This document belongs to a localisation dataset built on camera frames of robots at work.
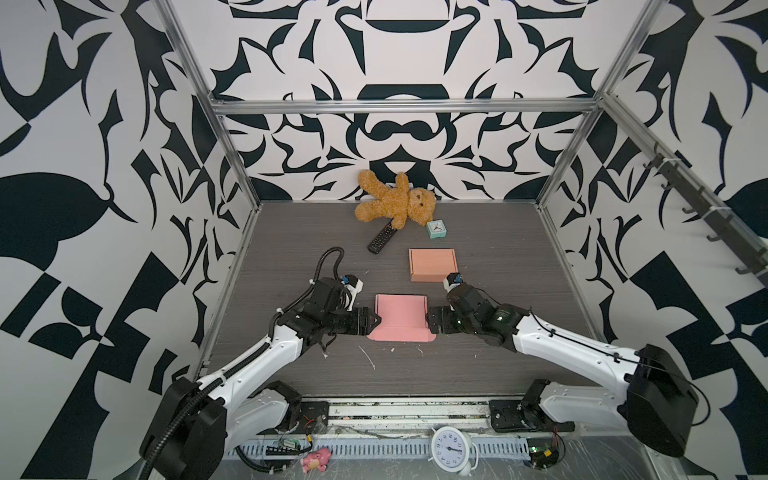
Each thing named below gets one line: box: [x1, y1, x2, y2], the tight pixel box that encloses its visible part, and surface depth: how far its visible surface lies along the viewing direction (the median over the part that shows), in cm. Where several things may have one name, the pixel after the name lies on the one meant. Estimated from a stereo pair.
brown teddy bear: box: [354, 170, 437, 229], surface depth 113 cm
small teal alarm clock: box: [426, 219, 447, 239], surface depth 113 cm
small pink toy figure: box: [300, 447, 331, 474], surface depth 69 cm
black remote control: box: [367, 218, 398, 255], surface depth 110 cm
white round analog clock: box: [428, 426, 479, 476], surface depth 70 cm
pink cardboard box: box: [366, 294, 437, 342], surface depth 89 cm
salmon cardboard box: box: [408, 248, 459, 283], surface depth 101 cm
